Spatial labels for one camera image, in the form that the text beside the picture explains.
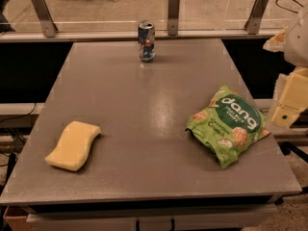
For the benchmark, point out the middle metal bracket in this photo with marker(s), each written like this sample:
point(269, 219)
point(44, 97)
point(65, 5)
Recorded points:
point(173, 7)

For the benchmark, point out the person legs in background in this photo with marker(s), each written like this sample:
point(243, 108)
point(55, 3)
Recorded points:
point(5, 25)

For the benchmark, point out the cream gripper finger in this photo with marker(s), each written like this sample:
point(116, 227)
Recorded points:
point(277, 42)
point(290, 97)

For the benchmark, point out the green dang chips bag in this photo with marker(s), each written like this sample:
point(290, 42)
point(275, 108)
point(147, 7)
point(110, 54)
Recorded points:
point(228, 126)

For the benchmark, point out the cardboard box under table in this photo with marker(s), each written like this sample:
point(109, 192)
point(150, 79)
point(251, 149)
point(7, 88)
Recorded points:
point(16, 218)

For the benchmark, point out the right metal bracket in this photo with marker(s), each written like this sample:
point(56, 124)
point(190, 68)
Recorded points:
point(253, 24)

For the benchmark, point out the yellow sponge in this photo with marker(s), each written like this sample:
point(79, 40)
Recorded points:
point(73, 147)

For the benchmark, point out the blue redbull can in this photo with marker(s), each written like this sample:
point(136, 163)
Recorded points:
point(146, 38)

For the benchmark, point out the left metal bracket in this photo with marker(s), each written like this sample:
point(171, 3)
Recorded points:
point(47, 24)

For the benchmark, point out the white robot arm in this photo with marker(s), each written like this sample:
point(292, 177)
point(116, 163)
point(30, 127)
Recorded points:
point(296, 41)

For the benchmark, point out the metal bracket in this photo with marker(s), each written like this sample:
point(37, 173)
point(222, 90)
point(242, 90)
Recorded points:
point(173, 7)
point(253, 24)
point(47, 24)

